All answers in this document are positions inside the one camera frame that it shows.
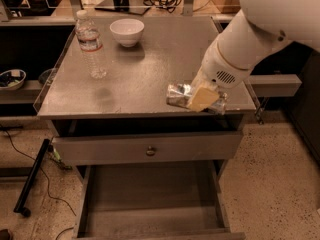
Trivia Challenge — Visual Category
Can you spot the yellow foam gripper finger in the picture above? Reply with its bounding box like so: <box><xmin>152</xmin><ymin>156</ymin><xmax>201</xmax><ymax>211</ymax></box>
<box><xmin>191</xmin><ymin>68</ymin><xmax>217</xmax><ymax>90</ymax></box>
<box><xmin>187</xmin><ymin>87</ymin><xmax>219</xmax><ymax>112</ymax></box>

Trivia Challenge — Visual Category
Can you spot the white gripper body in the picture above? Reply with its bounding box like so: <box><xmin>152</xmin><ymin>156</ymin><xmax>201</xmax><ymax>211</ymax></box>
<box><xmin>201</xmin><ymin>40</ymin><xmax>251</xmax><ymax>89</ymax></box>

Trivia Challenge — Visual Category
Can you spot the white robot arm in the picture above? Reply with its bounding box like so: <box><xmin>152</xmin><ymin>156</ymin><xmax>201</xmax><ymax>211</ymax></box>
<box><xmin>187</xmin><ymin>0</ymin><xmax>320</xmax><ymax>112</ymax></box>

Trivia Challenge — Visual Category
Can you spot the grey top drawer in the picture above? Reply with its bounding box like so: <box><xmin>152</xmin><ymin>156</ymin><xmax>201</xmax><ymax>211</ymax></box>
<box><xmin>53</xmin><ymin>131</ymin><xmax>243</xmax><ymax>166</ymax></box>

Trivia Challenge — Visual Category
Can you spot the round brass drawer knob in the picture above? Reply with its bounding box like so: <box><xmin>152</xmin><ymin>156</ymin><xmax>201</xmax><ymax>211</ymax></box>
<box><xmin>146</xmin><ymin>146</ymin><xmax>156</xmax><ymax>157</ymax></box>

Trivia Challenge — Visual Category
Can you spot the grey drawer cabinet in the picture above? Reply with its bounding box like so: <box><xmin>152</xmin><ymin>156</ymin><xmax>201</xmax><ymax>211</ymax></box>
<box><xmin>33</xmin><ymin>15</ymin><xmax>261</xmax><ymax>240</ymax></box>

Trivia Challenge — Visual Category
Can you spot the open grey middle drawer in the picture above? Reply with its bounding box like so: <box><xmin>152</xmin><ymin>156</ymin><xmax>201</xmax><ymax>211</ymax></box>
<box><xmin>72</xmin><ymin>161</ymin><xmax>246</xmax><ymax>240</ymax></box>

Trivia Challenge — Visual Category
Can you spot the grey side shelf beam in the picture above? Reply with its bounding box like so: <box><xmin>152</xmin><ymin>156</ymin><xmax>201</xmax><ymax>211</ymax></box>
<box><xmin>248</xmin><ymin>74</ymin><xmax>302</xmax><ymax>97</ymax></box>

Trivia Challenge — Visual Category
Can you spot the white ceramic bowl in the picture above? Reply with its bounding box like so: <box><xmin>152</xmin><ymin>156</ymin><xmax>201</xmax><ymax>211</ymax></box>
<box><xmin>110</xmin><ymin>18</ymin><xmax>145</xmax><ymax>47</ymax></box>

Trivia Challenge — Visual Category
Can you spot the black monitor stand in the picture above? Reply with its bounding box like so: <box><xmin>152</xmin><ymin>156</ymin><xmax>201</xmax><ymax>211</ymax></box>
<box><xmin>94</xmin><ymin>0</ymin><xmax>150</xmax><ymax>16</ymax></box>

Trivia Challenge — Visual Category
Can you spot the clear plastic water bottle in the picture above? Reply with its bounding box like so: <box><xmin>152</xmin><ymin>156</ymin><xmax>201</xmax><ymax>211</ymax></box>
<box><xmin>75</xmin><ymin>10</ymin><xmax>107</xmax><ymax>79</ymax></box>

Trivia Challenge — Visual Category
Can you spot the white bowl with items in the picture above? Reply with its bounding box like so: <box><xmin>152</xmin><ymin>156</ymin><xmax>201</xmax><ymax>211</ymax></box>
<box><xmin>0</xmin><ymin>69</ymin><xmax>26</xmax><ymax>91</ymax></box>

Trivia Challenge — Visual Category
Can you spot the black bar on floor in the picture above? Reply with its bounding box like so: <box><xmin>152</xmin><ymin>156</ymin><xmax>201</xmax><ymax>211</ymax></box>
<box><xmin>14</xmin><ymin>139</ymin><xmax>50</xmax><ymax>218</ymax></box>

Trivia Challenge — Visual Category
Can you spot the black floor cable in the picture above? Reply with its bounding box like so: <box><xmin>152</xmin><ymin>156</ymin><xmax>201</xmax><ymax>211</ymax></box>
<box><xmin>0</xmin><ymin>125</ymin><xmax>78</xmax><ymax>240</ymax></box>

